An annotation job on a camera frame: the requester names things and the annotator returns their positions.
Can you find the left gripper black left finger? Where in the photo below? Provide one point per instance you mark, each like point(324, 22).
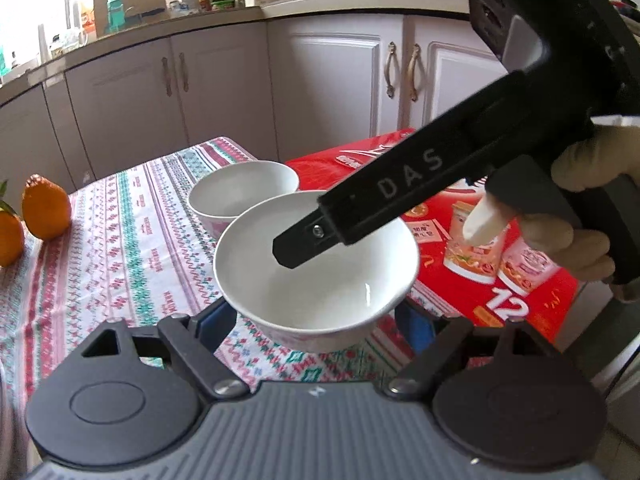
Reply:
point(191, 342)

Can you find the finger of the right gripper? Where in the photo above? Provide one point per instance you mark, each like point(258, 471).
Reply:
point(304, 240)

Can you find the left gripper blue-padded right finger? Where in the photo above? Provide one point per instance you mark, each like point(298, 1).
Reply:
point(438, 344)

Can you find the white bowl pink pattern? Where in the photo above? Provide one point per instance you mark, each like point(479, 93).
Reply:
point(327, 304)

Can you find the white kitchen cabinets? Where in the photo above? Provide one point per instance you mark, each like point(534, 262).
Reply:
point(281, 89)

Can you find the right gloved hand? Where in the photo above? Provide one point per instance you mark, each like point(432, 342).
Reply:
point(613, 151)

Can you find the patterned tablecloth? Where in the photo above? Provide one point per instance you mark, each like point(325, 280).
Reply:
point(135, 252)

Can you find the bumpy orange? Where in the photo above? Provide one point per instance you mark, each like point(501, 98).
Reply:
point(46, 208)

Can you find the orange with leaf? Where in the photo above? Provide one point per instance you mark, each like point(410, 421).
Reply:
point(12, 238)

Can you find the brown cardboard box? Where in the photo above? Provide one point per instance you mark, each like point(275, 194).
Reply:
point(138, 12)

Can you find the teal container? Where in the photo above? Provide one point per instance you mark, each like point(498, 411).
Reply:
point(116, 15)

